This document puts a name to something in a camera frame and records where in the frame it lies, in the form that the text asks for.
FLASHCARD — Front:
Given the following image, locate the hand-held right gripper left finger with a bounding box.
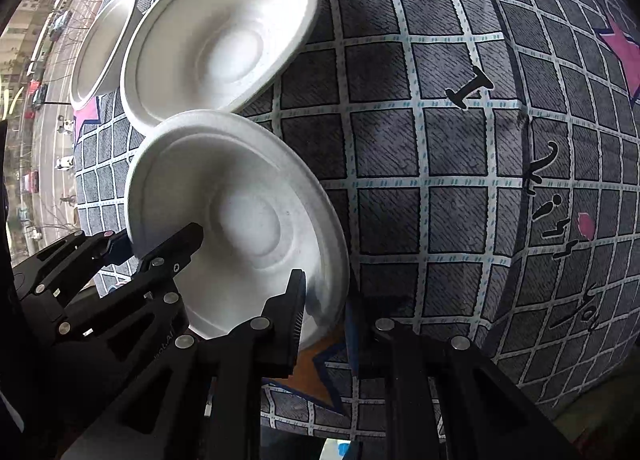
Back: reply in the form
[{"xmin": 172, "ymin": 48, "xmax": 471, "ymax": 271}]
[{"xmin": 65, "ymin": 269, "xmax": 307, "ymax": 460}]

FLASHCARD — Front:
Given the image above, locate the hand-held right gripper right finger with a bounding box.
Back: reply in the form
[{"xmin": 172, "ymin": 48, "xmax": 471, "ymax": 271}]
[{"xmin": 344, "ymin": 301, "xmax": 583, "ymax": 460}]

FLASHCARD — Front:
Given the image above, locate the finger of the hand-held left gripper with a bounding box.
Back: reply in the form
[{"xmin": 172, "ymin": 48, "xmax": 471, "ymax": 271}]
[
  {"xmin": 12, "ymin": 230, "xmax": 134, "ymax": 297},
  {"xmin": 49, "ymin": 223, "xmax": 205, "ymax": 341}
]

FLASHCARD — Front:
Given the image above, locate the small white paper bowl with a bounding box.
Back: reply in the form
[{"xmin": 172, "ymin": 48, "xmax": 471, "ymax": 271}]
[{"xmin": 69, "ymin": 0, "xmax": 139, "ymax": 110}]

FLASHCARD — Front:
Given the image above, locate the large white paper bowl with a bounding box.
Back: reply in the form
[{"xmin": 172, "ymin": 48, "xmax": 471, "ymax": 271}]
[{"xmin": 120, "ymin": 0, "xmax": 321, "ymax": 135}]

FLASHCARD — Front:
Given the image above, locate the grey checked star blanket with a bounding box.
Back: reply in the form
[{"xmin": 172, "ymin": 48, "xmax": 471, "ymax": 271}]
[{"xmin": 72, "ymin": 0, "xmax": 640, "ymax": 447}]

